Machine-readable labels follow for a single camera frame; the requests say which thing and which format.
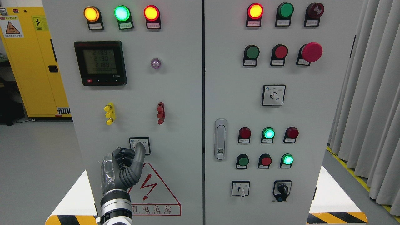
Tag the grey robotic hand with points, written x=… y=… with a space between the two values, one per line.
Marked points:
x=122 y=168

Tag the silver black robot forearm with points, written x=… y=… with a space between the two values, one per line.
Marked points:
x=116 y=208

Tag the amber indicator light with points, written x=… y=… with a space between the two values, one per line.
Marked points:
x=94 y=18

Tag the red electric danger sticker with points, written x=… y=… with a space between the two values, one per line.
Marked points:
x=152 y=197

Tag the left white base with stripes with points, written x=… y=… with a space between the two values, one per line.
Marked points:
x=78 y=201

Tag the white base with stripes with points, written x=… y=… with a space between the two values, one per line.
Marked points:
x=332 y=206
x=78 y=201

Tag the grey left cabinet door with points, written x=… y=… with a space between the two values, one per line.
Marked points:
x=176 y=145

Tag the grey cabinet door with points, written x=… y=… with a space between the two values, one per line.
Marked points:
x=234 y=92
x=176 y=145

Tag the black digital power meter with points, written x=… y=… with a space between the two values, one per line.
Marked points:
x=101 y=63

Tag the small purple indicator lens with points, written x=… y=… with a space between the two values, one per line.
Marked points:
x=156 y=63

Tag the green push button lower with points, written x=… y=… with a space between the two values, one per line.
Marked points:
x=242 y=161

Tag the green push button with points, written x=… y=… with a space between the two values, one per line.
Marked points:
x=250 y=58
x=242 y=161

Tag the dark red indicator left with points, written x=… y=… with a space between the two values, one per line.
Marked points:
x=244 y=135

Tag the dark red indicator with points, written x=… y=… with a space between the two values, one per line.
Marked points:
x=244 y=135
x=291 y=135

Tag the red push button lower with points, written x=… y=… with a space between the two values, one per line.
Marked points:
x=265 y=161

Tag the red push button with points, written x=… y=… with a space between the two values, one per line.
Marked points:
x=265 y=161
x=278 y=55

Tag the lit green indicator middle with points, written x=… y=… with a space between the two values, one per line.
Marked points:
x=267 y=136

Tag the green indicator light top left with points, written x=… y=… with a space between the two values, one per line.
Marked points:
x=123 y=17

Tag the red indicator light top left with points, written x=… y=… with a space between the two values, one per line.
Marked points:
x=152 y=17

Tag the lit green button lower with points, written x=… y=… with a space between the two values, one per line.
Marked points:
x=286 y=161

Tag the yellow safety cabinet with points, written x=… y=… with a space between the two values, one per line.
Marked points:
x=29 y=47

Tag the dark red indicator right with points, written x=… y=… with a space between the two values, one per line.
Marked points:
x=291 y=135

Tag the green push button upper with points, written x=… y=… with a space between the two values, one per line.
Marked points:
x=250 y=58

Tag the grey right cabinet door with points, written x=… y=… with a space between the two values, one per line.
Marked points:
x=234 y=92

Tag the red push button upper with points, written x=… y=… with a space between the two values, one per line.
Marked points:
x=278 y=55

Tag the red lit indicator right door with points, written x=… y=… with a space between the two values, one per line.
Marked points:
x=254 y=15

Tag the right white base with stripes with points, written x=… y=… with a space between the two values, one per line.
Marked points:
x=332 y=206

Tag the red emergency stop mushroom button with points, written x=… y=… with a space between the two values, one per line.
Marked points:
x=309 y=53

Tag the dark green indicator right top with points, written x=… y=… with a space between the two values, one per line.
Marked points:
x=283 y=14

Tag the grey curtain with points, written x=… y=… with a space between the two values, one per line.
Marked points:
x=365 y=131

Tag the dark red buzzer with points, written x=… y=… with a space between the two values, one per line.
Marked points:
x=313 y=14

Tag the yellow terminal post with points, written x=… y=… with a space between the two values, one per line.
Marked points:
x=110 y=113

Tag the red terminal post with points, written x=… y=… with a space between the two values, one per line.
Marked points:
x=160 y=112

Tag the silver door lock handle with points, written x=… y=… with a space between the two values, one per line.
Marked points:
x=220 y=138

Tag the lower white rotary selector switch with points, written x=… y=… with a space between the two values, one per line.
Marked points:
x=240 y=188

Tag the black key selector switch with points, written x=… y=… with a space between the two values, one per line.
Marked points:
x=281 y=190

